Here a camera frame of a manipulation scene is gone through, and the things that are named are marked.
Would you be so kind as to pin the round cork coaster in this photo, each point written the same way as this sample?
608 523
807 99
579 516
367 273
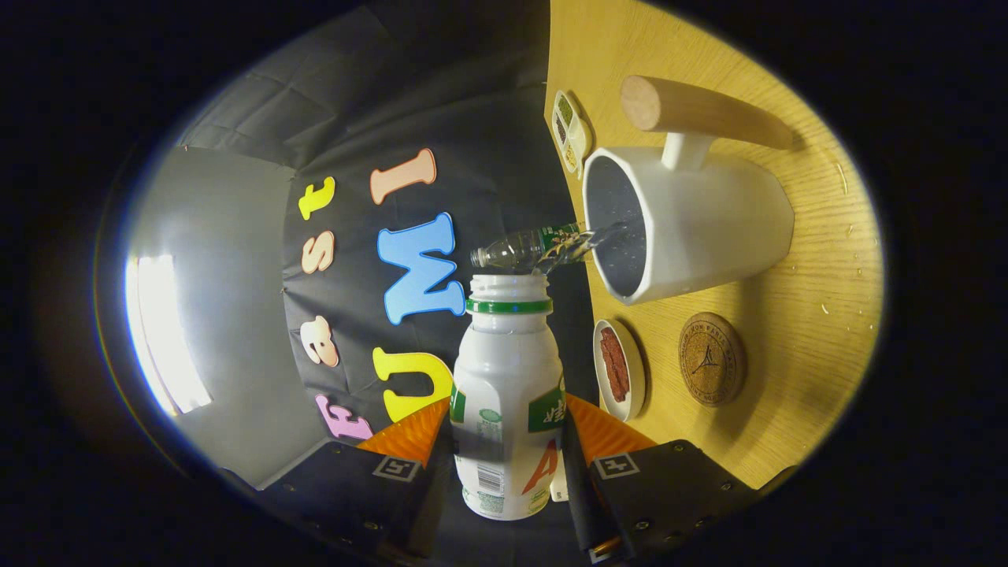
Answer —
713 358

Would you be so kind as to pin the white divided dish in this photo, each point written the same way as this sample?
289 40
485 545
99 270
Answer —
580 138

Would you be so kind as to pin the white juice bottle green label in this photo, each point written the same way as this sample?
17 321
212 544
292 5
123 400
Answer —
504 370

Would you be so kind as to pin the wooden table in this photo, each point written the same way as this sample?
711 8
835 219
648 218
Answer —
819 276

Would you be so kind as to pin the pile of green beans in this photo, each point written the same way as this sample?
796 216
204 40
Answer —
565 110

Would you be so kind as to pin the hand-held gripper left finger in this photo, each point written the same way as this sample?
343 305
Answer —
354 488

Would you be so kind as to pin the clear plastic water bottle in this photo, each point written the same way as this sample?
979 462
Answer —
520 248

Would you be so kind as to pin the red meat slice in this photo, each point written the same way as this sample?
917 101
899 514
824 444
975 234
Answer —
619 382
609 346

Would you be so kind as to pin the pile of yellow beans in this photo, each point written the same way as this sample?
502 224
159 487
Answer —
569 157

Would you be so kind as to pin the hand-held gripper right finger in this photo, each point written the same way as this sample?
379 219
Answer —
583 504

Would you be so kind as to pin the pile of dark red beans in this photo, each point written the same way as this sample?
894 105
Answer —
560 131

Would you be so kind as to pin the black backdrop cloth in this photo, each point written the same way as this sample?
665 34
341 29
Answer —
354 102

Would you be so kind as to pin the round beige plate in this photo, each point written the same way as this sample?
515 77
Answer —
637 378

